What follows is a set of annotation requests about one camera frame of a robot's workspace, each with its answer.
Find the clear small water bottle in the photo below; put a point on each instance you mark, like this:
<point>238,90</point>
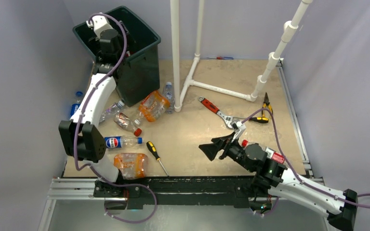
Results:
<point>168,94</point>

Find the yellow black pliers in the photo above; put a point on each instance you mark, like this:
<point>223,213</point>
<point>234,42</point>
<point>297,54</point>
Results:
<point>266,104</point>

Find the orange label bottle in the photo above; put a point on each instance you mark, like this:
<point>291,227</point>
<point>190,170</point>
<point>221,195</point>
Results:
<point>151,108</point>
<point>131,165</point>

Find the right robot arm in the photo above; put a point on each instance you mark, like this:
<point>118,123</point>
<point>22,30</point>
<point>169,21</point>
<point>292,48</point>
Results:
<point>273,177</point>

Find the red cap clear bottle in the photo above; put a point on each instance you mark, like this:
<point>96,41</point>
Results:
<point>127,124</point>

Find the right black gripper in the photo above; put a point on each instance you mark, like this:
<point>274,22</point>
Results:
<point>210,150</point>

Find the red handle adjustable wrench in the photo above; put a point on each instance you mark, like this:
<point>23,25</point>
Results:
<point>210,106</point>

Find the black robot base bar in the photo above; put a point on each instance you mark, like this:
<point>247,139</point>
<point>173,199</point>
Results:
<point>236,191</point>

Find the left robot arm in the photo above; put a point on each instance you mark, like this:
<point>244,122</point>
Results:
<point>80,136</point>

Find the yellow black screwdriver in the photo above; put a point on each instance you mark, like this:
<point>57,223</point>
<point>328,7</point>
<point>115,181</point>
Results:
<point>151,147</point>

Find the white PVC pipe frame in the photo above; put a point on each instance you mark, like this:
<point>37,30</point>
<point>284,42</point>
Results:
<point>239,28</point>

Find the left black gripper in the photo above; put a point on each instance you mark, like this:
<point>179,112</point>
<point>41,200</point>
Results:
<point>97,45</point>

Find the crushed clear bottle left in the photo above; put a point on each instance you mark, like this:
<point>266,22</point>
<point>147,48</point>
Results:
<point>112,110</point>

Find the small red blue screwdriver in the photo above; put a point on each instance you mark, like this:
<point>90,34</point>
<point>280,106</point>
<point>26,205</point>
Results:
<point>221,58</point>

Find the dark green plastic bin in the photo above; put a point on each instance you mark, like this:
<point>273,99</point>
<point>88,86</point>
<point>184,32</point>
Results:
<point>138,74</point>

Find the pepsi bottle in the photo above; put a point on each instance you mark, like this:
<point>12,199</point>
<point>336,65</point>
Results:
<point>114,142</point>
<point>76,103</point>

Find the Pepsi bottle by wall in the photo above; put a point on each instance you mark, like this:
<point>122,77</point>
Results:
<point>76,103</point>

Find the red label bottle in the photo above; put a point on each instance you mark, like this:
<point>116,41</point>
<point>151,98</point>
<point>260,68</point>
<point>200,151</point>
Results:
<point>271,154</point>

